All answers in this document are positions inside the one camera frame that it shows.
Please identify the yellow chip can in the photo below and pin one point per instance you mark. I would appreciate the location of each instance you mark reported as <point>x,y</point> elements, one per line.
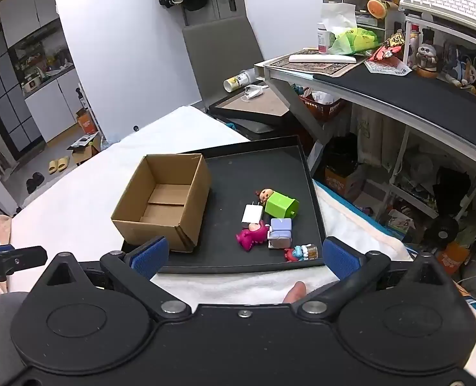
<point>238,80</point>

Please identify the red snack bag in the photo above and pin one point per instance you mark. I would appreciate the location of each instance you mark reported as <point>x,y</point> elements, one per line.
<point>386,53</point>

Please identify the black fan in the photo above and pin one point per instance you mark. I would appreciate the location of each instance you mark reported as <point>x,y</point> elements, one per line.
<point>440,235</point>

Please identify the red plastic basket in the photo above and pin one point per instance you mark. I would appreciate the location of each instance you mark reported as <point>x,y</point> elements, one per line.
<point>322,106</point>

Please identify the white pill bottle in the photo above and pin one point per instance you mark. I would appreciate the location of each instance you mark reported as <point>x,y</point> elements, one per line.
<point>323,38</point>

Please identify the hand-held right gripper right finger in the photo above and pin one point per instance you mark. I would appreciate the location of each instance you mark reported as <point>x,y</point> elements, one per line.
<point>341,255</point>

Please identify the black glass sliding door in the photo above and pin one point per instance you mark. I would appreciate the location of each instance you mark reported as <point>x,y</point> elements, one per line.
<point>5,100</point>

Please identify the raccoon figurine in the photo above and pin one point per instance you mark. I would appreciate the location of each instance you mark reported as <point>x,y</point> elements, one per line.
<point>427,58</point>

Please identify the white printed paper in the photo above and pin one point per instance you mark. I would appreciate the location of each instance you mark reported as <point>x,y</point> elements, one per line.
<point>390,67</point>

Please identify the brown cardboard box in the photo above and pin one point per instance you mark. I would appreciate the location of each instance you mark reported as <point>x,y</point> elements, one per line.
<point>191,209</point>

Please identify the orange burger plush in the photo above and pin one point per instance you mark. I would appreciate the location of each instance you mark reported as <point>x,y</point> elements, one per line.
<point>377,9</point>

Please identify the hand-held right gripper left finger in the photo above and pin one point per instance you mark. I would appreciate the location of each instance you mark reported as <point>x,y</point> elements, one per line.
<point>149,255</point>

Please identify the open cardboard box with flaps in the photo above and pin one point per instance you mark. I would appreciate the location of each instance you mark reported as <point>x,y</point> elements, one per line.
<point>83,152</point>

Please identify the green plastic bag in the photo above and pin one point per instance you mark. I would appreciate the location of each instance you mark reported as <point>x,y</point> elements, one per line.
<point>354,40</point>

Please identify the grey drawer organizer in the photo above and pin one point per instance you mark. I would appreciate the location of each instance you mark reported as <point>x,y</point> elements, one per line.
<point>376,24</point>

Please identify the yellow black snack bag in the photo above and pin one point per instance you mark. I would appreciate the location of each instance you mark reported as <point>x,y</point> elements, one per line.
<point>395,40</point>

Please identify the white keyboard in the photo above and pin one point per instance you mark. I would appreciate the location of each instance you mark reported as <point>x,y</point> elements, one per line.
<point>442,2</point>

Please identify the black desk mat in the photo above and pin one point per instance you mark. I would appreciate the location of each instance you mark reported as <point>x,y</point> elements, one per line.
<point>402,92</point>

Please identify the blue plush figure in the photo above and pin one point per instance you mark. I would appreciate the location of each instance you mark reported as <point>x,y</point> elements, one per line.
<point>461,68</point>

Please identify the yellow slippers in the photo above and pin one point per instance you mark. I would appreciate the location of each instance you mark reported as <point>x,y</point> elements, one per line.
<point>58,165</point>

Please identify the black tray with brown base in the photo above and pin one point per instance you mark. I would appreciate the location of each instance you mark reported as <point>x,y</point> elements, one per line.
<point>258,106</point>

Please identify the grey desk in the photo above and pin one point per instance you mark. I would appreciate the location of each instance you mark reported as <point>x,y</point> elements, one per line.
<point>294,88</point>

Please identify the white tissue paper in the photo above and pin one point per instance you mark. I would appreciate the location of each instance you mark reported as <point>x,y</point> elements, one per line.
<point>338,16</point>

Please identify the lavender toy block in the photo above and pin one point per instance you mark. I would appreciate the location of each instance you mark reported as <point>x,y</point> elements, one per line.
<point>280,231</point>

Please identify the black shoes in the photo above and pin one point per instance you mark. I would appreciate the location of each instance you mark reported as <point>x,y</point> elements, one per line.
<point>35,183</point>

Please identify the white shelf riser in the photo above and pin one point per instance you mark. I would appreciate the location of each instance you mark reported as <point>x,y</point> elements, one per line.
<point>406,36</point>

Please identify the small orange box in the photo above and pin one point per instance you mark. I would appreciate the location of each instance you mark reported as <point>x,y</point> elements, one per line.
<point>84,122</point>

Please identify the small doll figurine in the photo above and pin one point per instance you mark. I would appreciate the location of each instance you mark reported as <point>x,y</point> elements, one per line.
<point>266,195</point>

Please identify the white charger plug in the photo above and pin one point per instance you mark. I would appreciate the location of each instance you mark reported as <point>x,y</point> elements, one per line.
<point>253,214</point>

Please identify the patterned brown mat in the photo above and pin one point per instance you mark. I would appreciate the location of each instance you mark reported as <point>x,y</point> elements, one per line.
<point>278,64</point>

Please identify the red crab figurine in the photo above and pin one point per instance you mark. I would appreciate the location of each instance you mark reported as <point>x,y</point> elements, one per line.
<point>298,252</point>

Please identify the white tote bag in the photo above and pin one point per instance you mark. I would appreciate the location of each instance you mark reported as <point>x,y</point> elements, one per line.
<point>370,132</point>

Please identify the green toy block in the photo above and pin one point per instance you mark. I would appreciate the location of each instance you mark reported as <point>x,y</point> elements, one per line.
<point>282,206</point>

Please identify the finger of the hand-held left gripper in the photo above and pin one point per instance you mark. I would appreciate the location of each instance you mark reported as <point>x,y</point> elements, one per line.
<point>25,257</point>

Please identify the white kitchen cabinet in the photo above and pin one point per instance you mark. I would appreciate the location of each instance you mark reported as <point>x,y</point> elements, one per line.
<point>49,104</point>

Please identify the white rice cooker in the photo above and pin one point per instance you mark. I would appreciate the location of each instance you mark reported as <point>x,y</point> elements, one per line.
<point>31,83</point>

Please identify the pink dinosaur figurine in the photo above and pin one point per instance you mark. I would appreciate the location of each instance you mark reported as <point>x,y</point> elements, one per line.
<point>250,237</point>

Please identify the orange cardboard box under desk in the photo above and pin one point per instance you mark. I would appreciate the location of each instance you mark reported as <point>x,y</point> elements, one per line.
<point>342,185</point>

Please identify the white face mask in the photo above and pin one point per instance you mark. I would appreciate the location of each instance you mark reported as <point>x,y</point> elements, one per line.
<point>252,93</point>

